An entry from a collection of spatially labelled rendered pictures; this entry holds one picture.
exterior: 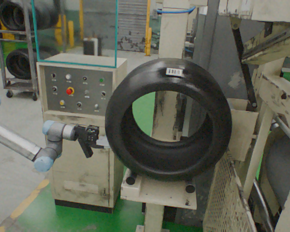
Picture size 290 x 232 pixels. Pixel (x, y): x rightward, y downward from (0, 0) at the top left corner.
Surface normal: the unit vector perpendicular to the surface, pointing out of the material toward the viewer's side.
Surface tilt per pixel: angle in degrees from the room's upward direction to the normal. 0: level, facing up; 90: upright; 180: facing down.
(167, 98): 90
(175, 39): 90
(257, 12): 90
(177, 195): 0
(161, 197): 0
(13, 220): 0
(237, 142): 90
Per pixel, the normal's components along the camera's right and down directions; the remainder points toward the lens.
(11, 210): 0.07, -0.91
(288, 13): -0.13, 0.40
